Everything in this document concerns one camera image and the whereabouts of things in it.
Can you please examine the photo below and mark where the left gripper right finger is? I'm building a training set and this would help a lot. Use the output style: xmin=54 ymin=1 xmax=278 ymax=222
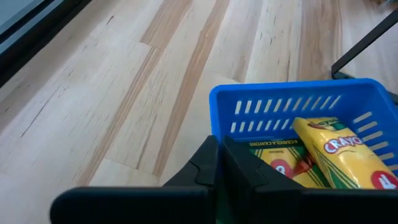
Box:
xmin=221 ymin=135 xmax=398 ymax=224

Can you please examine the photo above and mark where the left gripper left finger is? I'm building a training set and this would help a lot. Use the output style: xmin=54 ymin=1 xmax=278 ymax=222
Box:
xmin=49 ymin=134 xmax=220 ymax=224

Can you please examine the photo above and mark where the yellow Crayola crayon box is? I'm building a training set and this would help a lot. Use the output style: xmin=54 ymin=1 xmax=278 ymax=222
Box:
xmin=247 ymin=139 xmax=331 ymax=189

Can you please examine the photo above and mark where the small yellow crayon pack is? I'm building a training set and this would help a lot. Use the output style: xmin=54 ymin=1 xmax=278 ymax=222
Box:
xmin=292 ymin=116 xmax=398 ymax=190

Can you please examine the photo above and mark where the black perforated metal shelf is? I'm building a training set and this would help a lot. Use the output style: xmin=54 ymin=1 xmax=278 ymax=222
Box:
xmin=330 ymin=9 xmax=398 ymax=106

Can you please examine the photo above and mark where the blue plastic basket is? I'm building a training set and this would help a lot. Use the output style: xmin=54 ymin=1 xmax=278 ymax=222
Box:
xmin=208 ymin=78 xmax=398 ymax=190

